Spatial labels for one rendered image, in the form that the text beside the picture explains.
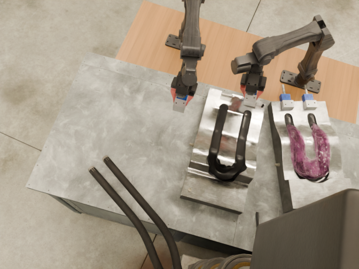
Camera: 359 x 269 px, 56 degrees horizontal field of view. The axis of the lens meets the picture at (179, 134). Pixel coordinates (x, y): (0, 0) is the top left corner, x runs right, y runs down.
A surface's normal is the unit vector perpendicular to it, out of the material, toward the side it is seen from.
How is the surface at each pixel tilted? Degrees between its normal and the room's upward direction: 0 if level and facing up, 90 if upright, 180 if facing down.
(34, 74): 0
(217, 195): 0
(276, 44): 14
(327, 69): 0
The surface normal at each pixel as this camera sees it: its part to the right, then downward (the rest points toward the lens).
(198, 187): 0.07, -0.36
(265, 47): -0.16, -0.29
